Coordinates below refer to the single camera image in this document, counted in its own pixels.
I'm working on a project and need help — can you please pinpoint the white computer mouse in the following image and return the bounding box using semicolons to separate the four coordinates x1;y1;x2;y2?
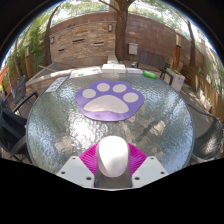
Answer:
96;135;130;178

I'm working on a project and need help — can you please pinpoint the green plastic packet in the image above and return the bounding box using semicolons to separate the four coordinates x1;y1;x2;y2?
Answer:
143;70;158;80

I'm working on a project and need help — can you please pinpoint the white numbered strip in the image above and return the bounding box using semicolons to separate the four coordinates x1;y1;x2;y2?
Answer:
44;75;69;94

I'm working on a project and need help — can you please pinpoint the wooden post with lamp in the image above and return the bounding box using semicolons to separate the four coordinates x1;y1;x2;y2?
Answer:
172;31;183;70

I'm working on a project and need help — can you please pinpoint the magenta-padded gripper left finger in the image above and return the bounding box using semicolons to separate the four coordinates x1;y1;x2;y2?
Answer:
55;142;101;189

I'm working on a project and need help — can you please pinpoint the purple paw-print mouse pad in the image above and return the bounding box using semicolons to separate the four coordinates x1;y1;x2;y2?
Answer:
74;79;146;123

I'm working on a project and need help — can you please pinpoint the dark slatted patio chair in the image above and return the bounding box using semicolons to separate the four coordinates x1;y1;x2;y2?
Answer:
130;49;174;86

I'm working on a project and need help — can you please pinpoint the leaning tree trunk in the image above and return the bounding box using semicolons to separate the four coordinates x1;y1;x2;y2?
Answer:
44;3;64;66

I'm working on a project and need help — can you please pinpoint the black armchair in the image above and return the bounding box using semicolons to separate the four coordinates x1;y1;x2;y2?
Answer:
0;104;29;163

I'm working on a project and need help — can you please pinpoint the large tree trunk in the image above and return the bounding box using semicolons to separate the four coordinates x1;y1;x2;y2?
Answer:
99;0;138;62

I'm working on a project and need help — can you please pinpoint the white planter box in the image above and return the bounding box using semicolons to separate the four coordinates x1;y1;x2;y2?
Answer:
164;67;186;93

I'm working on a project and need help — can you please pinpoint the flat white box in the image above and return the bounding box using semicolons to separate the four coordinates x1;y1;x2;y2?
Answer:
101;63;115;74
113;63;127;74

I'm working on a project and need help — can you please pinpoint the grey utility box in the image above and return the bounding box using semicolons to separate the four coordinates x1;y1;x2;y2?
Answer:
128;42;139;56

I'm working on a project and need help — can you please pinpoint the dark mesh round chair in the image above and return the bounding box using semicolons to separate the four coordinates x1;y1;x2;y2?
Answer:
186;103;224;164

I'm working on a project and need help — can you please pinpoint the thin straight tree trunk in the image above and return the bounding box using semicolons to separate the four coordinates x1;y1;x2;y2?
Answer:
185;19;198;68

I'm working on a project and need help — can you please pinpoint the printed paper sheet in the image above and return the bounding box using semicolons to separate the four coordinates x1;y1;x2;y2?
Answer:
69;66;103;79

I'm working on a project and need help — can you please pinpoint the small white booklet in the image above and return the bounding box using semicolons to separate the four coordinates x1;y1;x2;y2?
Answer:
125;67;144;75

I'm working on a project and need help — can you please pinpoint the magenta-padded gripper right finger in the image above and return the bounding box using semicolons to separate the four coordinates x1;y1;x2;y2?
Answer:
128;143;169;189

